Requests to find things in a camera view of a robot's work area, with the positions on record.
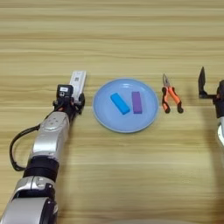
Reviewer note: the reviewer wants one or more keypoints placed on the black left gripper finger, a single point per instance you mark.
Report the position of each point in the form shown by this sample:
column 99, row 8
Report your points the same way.
column 82, row 99

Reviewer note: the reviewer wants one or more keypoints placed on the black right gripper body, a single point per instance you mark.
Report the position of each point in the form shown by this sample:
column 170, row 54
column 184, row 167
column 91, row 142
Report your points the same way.
column 220, row 106

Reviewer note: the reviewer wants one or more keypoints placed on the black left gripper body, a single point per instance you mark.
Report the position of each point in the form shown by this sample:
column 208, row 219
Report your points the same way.
column 65, row 105

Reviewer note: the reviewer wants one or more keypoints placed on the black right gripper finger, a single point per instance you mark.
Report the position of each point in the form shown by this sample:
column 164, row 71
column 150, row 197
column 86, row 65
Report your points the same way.
column 202, row 81

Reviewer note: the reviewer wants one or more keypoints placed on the white rectangular device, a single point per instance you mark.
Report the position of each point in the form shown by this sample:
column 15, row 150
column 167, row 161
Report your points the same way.
column 78, row 81

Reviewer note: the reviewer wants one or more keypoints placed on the orange black needle-nose pliers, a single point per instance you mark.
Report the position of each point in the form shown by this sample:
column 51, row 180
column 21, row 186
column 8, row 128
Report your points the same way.
column 174, row 97

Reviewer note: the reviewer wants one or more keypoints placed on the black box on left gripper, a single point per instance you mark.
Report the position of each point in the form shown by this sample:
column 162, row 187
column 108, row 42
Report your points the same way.
column 64, row 91

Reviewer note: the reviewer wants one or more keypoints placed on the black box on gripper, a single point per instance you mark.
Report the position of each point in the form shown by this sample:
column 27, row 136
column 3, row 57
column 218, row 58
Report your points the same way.
column 64, row 91
column 221, row 89

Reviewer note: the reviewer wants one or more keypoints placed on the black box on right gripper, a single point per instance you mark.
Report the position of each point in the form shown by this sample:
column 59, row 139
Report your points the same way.
column 221, row 89

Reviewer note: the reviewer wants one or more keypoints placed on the blue rectangular block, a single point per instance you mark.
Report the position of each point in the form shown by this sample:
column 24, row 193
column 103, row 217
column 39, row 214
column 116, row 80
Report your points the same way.
column 120, row 103

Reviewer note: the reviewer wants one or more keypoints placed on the light blue round plate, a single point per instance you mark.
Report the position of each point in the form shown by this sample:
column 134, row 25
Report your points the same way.
column 125, row 124

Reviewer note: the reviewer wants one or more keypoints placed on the purple rectangular block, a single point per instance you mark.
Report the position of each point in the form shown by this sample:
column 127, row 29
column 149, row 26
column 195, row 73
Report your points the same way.
column 136, row 102

